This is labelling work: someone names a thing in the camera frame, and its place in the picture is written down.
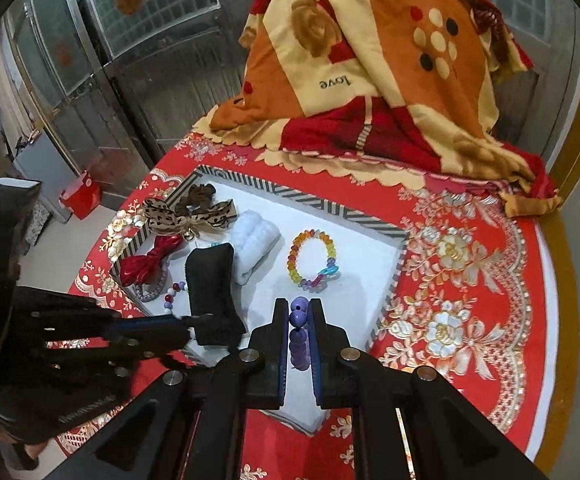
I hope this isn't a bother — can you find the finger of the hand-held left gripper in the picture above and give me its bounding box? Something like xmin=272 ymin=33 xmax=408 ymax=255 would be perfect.
xmin=105 ymin=314 xmax=216 ymax=343
xmin=120 ymin=344 xmax=193 ymax=367

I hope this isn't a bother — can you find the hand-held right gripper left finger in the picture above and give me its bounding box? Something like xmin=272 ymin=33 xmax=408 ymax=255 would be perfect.
xmin=62 ymin=297 xmax=291 ymax=480

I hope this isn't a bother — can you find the orange printed blanket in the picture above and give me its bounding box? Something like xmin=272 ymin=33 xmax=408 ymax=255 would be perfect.
xmin=209 ymin=0 xmax=563 ymax=218

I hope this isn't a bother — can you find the clear rainbow bead bracelet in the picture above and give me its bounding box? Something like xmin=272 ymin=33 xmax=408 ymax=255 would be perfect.
xmin=287 ymin=229 xmax=342 ymax=290

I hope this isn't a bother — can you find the grey cabinet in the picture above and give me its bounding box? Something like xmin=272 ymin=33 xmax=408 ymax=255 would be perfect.
xmin=15 ymin=132 xmax=71 ymax=221

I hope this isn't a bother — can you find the black fuzzy headband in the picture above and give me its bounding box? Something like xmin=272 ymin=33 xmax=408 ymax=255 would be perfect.
xmin=185 ymin=242 xmax=247 ymax=347

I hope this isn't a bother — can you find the white fluffy headband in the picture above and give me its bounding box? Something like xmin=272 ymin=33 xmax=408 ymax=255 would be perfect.
xmin=230 ymin=209 xmax=281 ymax=286

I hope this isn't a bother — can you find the red bow hair clip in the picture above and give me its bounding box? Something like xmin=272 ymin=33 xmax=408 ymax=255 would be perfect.
xmin=120 ymin=234 xmax=187 ymax=288

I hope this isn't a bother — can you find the striped cardboard box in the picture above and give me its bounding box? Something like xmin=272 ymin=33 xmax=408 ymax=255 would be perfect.
xmin=109 ymin=164 xmax=411 ymax=436

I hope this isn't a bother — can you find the mixed colour bead bracelet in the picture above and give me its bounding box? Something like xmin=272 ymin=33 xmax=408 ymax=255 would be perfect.
xmin=162 ymin=280 xmax=191 ymax=317

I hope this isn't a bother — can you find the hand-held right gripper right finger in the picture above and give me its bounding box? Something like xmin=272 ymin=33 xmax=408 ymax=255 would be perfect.
xmin=309 ymin=297 xmax=546 ymax=480

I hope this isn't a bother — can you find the metal door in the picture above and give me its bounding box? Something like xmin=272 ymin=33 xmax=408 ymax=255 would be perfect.
xmin=0 ymin=0 xmax=291 ymax=196

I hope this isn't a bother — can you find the purple bead bracelet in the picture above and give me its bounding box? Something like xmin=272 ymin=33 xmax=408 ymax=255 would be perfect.
xmin=288 ymin=297 xmax=312 ymax=371

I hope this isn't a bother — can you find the red floral bedspread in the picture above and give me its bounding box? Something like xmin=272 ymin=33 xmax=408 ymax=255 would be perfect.
xmin=57 ymin=132 xmax=551 ymax=480

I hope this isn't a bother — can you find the yellow wooden bed frame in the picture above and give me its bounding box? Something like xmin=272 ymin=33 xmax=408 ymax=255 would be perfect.
xmin=550 ymin=25 xmax=580 ymax=461

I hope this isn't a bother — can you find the silver bracelet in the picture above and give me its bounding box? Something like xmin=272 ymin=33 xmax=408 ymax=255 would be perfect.
xmin=135 ymin=277 xmax=171 ymax=303

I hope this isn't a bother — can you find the red gift bag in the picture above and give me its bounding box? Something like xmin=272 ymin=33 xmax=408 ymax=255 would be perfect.
xmin=60 ymin=170 xmax=102 ymax=220

